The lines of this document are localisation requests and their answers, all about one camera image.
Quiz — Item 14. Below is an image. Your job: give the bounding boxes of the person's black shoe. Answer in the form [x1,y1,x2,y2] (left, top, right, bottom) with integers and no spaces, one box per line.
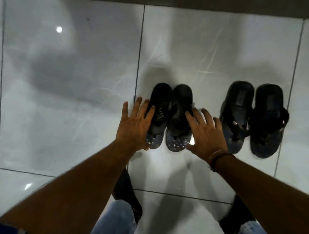
[112,167,143,225]
[218,194,257,234]

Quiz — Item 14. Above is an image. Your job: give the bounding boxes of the person's blue jeans leg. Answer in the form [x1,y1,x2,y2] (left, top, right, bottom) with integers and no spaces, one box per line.
[238,220,268,234]
[90,199,137,234]

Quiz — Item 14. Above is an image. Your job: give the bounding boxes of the person's blue jeans right leg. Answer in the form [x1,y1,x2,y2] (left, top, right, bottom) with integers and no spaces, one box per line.
[238,220,268,234]

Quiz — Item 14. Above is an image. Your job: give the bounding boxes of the black studded flip-flop sandal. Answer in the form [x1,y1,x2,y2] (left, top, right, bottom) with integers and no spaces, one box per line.
[165,84,194,153]
[145,83,173,150]

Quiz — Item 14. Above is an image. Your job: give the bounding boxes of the person's right forearm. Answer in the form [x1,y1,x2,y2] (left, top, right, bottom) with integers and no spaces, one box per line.
[214,154,309,234]

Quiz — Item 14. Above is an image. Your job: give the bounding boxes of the person's black right shoe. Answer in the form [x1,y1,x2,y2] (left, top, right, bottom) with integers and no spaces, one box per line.
[218,194,257,234]

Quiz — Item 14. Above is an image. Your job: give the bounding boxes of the person's right hand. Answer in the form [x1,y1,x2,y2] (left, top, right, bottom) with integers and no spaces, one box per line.
[185,108,228,162]

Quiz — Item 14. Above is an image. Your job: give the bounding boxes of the person's black left shoe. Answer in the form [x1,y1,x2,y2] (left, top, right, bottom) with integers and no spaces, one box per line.
[112,167,143,225]

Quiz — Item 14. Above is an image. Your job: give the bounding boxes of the tan thread wristband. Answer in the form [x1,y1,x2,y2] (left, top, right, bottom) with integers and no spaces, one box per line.
[208,150,224,165]

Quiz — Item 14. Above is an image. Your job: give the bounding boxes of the person's blue jeans left leg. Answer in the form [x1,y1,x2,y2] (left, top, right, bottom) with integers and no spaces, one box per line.
[90,199,137,234]

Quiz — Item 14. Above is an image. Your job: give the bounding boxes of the person's left hand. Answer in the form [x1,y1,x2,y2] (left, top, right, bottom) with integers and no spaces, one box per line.
[115,96,156,151]

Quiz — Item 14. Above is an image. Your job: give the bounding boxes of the black strap sandal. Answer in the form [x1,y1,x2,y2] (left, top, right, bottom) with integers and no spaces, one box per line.
[249,83,290,159]
[219,81,255,155]

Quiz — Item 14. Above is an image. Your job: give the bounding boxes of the person's left forearm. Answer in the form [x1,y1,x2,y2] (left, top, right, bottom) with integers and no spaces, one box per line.
[0,140,136,234]

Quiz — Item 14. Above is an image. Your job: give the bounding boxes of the dark thread wristband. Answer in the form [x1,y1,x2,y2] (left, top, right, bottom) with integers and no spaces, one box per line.
[209,152,234,173]

